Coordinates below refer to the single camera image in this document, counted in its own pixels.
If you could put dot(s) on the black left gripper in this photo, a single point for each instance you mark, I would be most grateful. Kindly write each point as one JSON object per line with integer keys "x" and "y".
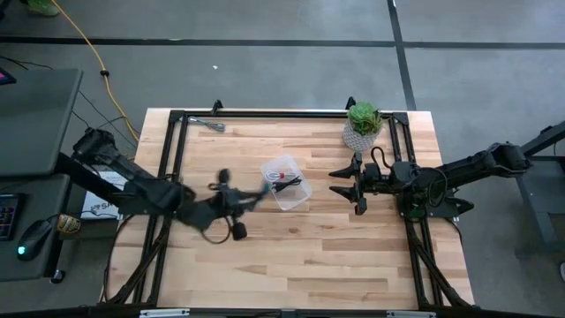
{"x": 227, "y": 201}

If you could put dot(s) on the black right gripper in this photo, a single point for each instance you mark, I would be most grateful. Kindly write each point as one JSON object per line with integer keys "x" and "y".
{"x": 371, "y": 179}

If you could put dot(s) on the clear plastic container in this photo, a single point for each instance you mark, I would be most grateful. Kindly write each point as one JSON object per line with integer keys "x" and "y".
{"x": 291, "y": 199}

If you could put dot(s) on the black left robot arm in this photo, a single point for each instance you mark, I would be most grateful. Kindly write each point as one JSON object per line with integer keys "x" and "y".
{"x": 145, "y": 190}

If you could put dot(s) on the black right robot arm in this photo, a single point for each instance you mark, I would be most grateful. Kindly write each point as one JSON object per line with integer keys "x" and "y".
{"x": 463, "y": 170}

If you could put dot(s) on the potted succulent patterned pot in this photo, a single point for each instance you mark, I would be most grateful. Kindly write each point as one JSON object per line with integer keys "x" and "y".
{"x": 363, "y": 128}

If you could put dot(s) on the white printed box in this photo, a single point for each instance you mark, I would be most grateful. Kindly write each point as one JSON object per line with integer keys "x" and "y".
{"x": 99, "y": 205}

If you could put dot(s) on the brown patterned round object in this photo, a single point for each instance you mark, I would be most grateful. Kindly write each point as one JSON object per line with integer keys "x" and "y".
{"x": 68, "y": 224}

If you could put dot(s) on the black side table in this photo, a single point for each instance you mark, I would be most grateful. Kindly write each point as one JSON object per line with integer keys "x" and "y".
{"x": 536, "y": 194}

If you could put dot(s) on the dark desk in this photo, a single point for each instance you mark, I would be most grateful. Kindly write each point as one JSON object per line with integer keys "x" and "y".
{"x": 39, "y": 203}

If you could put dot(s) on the black computer mouse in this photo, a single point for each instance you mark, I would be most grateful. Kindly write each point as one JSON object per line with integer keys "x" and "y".
{"x": 33, "y": 238}

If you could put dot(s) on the dark grey desk riser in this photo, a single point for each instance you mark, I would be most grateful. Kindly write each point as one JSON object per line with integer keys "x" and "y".
{"x": 35, "y": 119}

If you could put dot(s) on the backlit keyboard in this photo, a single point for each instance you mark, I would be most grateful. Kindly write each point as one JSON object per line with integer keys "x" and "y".
{"x": 8, "y": 216}

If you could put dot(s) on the dark device pink screen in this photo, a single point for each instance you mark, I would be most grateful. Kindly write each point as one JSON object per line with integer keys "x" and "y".
{"x": 5, "y": 77}

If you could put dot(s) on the person's green shoe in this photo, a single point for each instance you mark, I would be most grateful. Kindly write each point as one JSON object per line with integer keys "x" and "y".
{"x": 42, "y": 7}

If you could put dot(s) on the black aluminium table frame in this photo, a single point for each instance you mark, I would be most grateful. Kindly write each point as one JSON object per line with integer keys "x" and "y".
{"x": 282, "y": 114}

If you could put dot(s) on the silver edge bracket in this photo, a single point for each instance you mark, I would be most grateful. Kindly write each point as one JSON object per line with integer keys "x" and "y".
{"x": 410, "y": 314}
{"x": 164, "y": 313}

